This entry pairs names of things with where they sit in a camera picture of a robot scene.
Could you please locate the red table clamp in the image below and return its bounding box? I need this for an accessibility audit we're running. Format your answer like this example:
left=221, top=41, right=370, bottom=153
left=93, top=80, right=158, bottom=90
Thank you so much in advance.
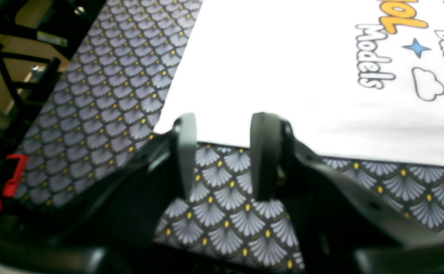
left=0, top=154, right=29, bottom=215

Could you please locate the white printed T-shirt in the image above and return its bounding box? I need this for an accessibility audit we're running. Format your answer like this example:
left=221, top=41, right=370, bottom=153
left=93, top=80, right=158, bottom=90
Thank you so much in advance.
left=154, top=0, right=444, bottom=166

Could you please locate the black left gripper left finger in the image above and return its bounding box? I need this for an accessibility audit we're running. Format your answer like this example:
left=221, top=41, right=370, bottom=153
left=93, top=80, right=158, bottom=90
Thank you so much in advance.
left=172, top=113, right=197, bottom=199

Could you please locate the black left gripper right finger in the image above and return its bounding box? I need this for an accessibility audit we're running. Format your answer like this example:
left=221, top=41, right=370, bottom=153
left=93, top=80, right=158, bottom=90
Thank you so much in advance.
left=249, top=112, right=294, bottom=201

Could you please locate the grey fan-pattern tablecloth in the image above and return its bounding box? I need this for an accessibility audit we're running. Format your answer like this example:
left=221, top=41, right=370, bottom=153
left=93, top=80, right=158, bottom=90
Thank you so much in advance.
left=16, top=0, right=444, bottom=273

